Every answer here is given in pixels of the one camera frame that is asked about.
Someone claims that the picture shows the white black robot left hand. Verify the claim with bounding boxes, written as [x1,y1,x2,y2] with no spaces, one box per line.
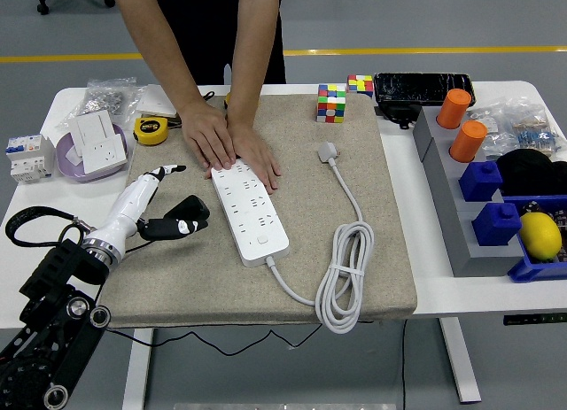
[87,163,210,257]

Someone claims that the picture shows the person's left hand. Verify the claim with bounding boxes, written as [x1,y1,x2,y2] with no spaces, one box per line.
[227,124,284,196]

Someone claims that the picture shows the person's right hand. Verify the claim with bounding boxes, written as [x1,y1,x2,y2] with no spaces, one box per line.
[179,100,237,180]

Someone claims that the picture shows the black plug adapter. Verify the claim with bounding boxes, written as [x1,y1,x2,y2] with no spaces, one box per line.
[162,194,212,223]

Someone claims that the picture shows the white power strip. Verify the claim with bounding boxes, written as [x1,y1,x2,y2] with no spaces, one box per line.
[210,159,291,268]

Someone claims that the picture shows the thin black adapter cord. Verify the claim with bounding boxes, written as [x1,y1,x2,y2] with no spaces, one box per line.
[105,239,322,357]

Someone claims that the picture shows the round yellow tape measure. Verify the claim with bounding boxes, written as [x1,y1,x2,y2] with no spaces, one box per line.
[133,115,170,146]

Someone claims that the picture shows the purple bowl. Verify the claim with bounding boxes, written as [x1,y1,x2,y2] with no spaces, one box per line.
[55,122,134,183]

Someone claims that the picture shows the large colourful puzzle cube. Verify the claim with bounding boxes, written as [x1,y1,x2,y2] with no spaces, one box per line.
[315,83,347,124]

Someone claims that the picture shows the person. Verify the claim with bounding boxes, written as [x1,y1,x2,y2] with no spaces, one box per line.
[150,0,288,87]

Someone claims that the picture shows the clear bag of screws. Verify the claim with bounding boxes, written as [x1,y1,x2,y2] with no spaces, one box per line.
[55,76,148,130]

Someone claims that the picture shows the grey-brown mat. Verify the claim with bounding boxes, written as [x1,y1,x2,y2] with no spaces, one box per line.
[99,93,418,329]

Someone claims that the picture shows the white circuit breaker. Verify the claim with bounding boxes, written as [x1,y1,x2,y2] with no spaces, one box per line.
[4,133,57,184]

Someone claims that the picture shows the small colourful puzzle cube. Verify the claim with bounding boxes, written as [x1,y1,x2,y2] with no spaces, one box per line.
[346,74,375,98]

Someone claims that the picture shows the black clip device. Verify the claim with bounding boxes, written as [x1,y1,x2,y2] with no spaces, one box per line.
[376,100,422,131]

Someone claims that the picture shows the black wrapped tray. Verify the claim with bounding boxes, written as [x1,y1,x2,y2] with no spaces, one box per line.
[373,72,477,108]

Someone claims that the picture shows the orange cylinder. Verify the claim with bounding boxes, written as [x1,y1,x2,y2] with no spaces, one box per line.
[436,88,472,130]
[449,120,488,163]

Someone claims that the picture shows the grey block holder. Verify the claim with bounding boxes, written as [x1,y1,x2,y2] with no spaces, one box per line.
[412,104,526,278]

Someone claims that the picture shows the blue square block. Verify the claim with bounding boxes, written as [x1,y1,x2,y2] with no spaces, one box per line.
[458,160,504,203]
[470,201,523,248]

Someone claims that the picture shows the clear bag of small parts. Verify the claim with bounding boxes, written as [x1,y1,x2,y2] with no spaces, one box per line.
[467,103,517,161]

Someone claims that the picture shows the black cloth bundle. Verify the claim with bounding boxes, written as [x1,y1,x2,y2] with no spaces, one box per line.
[494,148,567,197]

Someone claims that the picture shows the clear bag of resistors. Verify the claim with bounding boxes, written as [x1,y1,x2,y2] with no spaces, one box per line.
[504,95,567,159]

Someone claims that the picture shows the yellow lemon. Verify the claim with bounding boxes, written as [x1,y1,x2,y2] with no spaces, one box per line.
[517,212,563,260]

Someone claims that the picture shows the blue storage bin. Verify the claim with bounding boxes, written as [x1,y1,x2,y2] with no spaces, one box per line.
[500,192,567,283]

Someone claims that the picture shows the black table control panel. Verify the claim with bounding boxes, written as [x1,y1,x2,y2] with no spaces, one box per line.
[502,313,567,327]

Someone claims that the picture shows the white wall switch plate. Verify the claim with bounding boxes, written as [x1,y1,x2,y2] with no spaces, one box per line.
[135,83,178,119]

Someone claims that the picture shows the white power strip cable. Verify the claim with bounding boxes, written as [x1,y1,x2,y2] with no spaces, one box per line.
[264,141,376,336]

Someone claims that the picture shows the white switch panel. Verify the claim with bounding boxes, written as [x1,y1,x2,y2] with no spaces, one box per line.
[66,109,119,159]

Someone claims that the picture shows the black hanging cable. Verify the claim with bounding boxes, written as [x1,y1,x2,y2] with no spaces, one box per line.
[400,319,408,410]

